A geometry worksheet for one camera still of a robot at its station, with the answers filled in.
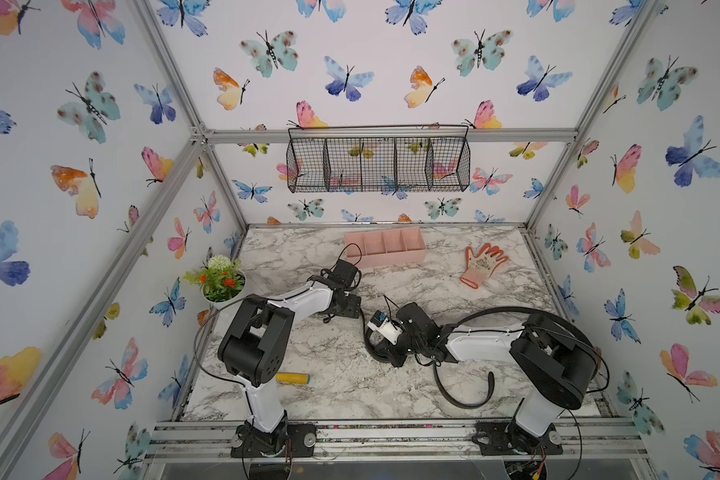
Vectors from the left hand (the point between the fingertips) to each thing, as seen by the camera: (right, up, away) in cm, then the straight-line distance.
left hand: (349, 305), depth 96 cm
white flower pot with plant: (-35, +9, -11) cm, 38 cm away
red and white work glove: (+46, +12, +11) cm, 49 cm away
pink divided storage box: (+14, +19, +22) cm, 32 cm away
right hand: (+9, -10, -10) cm, 17 cm away
